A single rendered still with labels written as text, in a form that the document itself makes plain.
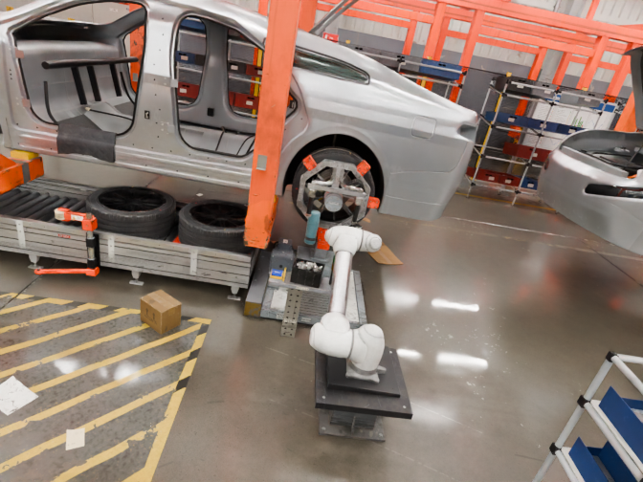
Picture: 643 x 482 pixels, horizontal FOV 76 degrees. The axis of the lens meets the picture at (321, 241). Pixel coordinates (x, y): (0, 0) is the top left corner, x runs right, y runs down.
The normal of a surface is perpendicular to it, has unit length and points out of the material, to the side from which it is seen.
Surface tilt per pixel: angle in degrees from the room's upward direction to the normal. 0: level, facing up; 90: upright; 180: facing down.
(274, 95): 90
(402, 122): 90
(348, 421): 90
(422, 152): 90
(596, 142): 64
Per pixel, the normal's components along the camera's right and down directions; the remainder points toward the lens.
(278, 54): -0.01, 0.43
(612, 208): -0.82, 0.10
